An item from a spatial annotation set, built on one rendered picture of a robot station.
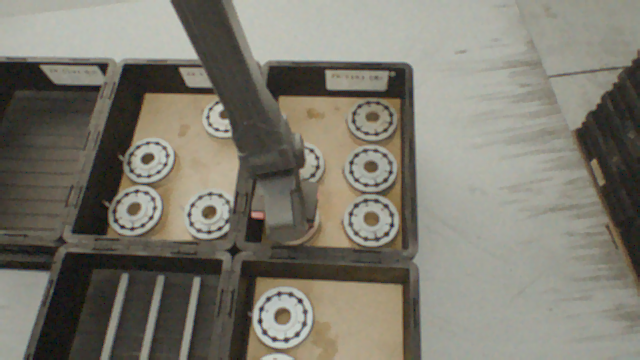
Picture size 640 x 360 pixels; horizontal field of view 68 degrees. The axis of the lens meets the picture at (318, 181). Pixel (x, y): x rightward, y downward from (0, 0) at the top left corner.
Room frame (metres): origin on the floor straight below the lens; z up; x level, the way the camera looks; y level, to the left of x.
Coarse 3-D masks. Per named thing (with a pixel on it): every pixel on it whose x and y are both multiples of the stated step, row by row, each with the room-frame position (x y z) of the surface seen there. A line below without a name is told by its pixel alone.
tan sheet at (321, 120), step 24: (288, 120) 0.57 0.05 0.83; (312, 120) 0.56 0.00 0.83; (336, 120) 0.55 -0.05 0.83; (312, 144) 0.50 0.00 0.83; (336, 144) 0.50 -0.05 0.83; (336, 168) 0.44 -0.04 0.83; (336, 192) 0.39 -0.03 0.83; (336, 216) 0.34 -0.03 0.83; (264, 240) 0.31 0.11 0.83; (336, 240) 0.29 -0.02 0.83
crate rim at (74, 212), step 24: (120, 72) 0.66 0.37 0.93; (96, 144) 0.50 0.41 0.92; (240, 168) 0.41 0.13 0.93; (240, 192) 0.36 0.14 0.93; (72, 216) 0.36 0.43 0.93; (72, 240) 0.31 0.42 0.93; (96, 240) 0.31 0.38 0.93; (120, 240) 0.30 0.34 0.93; (144, 240) 0.30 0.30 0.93; (168, 240) 0.29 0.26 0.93; (192, 240) 0.29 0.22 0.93
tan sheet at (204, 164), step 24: (168, 96) 0.67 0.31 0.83; (192, 96) 0.66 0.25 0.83; (216, 96) 0.65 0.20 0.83; (144, 120) 0.61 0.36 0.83; (168, 120) 0.61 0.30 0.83; (192, 120) 0.60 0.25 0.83; (192, 144) 0.54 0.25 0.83; (216, 144) 0.53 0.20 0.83; (192, 168) 0.48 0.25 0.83; (216, 168) 0.47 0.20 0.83; (168, 192) 0.43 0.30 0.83; (192, 192) 0.43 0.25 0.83; (168, 216) 0.38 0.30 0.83
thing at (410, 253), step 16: (272, 64) 0.64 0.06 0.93; (288, 64) 0.63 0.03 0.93; (304, 64) 0.63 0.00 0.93; (320, 64) 0.62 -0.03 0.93; (336, 64) 0.62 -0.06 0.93; (352, 64) 0.61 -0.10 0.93; (368, 64) 0.61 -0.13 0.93; (384, 64) 0.60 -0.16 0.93; (400, 64) 0.60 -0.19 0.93; (416, 160) 0.38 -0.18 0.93; (416, 176) 0.35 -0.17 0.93; (416, 192) 0.32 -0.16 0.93; (416, 208) 0.29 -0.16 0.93; (240, 224) 0.30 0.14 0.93; (416, 224) 0.27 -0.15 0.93; (240, 240) 0.28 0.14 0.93; (416, 240) 0.24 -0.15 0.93; (368, 256) 0.22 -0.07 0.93; (384, 256) 0.22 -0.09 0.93; (400, 256) 0.22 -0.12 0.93
